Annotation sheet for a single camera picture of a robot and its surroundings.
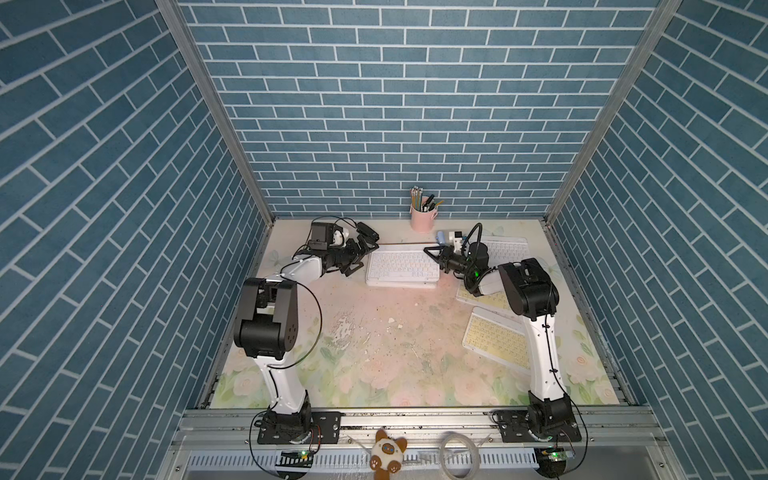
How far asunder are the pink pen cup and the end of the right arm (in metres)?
0.15

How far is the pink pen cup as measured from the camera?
3.72ft

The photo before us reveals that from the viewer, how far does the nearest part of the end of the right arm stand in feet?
2.94
